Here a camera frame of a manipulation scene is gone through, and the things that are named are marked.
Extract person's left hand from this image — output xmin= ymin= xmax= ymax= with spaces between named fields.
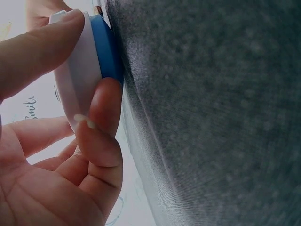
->
xmin=0 ymin=10 xmax=124 ymax=226

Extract person's right hand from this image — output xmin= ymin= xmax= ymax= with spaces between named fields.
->
xmin=25 ymin=0 xmax=73 ymax=27

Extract white and blue round device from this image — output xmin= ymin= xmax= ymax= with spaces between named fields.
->
xmin=48 ymin=9 xmax=125 ymax=139

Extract grey knit cloth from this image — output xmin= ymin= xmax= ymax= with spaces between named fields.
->
xmin=98 ymin=0 xmax=301 ymax=226

